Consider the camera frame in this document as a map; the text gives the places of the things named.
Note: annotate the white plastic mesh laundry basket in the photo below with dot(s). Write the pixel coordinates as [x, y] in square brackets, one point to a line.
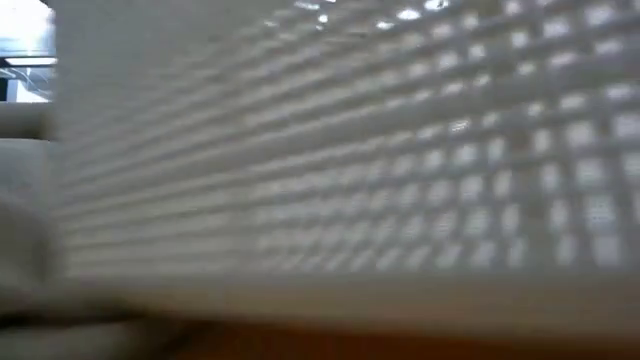
[350, 150]

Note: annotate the white garment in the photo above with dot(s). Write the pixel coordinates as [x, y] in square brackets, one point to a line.
[25, 240]

